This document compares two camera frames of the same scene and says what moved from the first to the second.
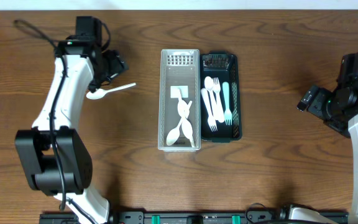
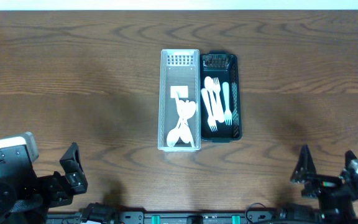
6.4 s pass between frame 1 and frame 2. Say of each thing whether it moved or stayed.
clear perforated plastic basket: stayed
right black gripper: moved
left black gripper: moved
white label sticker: stayed
